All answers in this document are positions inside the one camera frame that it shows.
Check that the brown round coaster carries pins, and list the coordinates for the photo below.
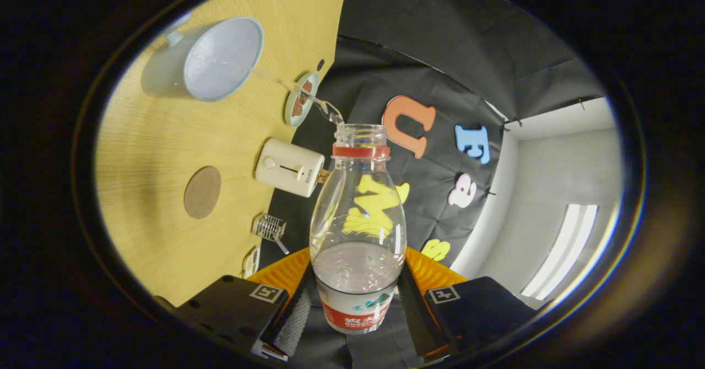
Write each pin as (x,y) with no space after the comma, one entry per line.
(202,191)

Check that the pale green plate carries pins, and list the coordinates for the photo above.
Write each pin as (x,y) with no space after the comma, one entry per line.
(292,118)

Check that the red meat piece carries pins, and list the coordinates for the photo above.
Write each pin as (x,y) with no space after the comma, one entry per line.
(297,107)
(307,88)

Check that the clear juice bottle red label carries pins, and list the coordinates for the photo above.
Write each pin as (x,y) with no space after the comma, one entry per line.
(357,270)

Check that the white cup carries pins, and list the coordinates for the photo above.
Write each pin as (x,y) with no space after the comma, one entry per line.
(220,60)

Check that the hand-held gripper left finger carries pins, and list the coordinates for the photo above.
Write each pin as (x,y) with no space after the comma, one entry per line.
(292,319)

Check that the wooden table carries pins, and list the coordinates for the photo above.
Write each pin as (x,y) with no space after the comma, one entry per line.
(148,154)

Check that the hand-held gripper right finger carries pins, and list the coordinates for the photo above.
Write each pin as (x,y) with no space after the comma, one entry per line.
(418,319)

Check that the white toaster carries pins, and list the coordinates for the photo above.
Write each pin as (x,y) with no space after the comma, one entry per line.
(286,168)

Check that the brown toast slice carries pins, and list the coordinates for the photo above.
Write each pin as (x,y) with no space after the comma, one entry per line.
(323,176)

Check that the long ceiling light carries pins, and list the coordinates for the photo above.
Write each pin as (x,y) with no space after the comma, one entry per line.
(562,248)

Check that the white divided tray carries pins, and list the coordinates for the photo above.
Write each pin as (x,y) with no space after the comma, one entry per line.
(251,261)

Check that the black backdrop cloth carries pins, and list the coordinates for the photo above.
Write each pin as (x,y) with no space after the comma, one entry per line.
(440,27)

